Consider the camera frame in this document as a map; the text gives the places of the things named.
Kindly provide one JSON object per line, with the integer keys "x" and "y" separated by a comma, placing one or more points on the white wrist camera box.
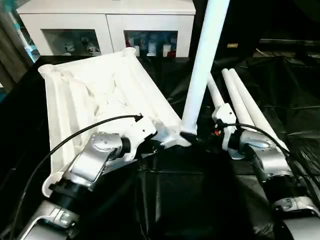
{"x": 140, "y": 132}
{"x": 224, "y": 117}

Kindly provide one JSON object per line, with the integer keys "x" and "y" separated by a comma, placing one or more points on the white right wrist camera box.
{"x": 224, "y": 117}

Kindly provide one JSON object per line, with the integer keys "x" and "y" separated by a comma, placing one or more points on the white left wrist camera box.
{"x": 140, "y": 132}

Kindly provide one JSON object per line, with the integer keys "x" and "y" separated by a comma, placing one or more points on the black plastic mat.
{"x": 290, "y": 90}

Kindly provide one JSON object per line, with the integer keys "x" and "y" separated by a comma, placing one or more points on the small yellow tag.
{"x": 232, "y": 45}

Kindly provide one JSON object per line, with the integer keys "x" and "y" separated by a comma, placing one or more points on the white plastic table top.
{"x": 100, "y": 95}

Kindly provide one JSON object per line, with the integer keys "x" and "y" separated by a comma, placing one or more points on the white sideboard cabinet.
{"x": 110, "y": 15}

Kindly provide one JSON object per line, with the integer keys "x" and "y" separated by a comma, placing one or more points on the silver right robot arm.
{"x": 265, "y": 160}

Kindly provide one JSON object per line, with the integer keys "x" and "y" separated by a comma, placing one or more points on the beige curtain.
{"x": 10, "y": 55}

